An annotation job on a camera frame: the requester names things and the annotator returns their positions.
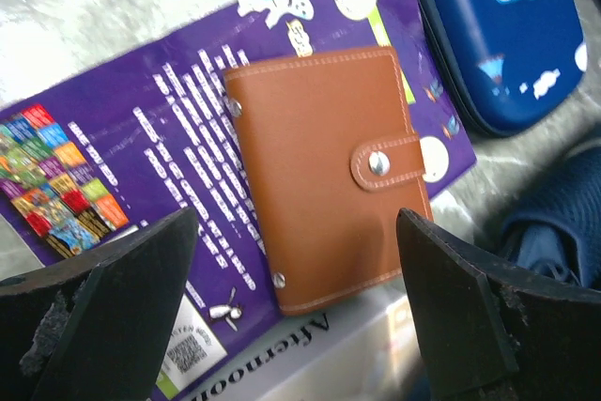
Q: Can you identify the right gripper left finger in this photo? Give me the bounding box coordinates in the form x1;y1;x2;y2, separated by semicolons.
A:
1;208;198;400

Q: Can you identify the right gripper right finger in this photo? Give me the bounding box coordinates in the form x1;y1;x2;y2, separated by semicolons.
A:
396;208;600;400

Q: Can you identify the navy blue student backpack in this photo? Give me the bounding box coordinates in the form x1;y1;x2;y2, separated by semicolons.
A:
500;137;600;291

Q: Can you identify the brown leather wallet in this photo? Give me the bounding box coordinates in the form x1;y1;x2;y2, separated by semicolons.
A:
223;46;431;316

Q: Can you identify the white coffee cover book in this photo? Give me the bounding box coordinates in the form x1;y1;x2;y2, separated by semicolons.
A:
187;279;422;401

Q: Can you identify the purple paperback book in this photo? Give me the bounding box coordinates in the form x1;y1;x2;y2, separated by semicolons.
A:
0;0;478;401

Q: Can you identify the blue monster pencil case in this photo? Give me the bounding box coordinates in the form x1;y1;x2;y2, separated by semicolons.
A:
419;0;588;137

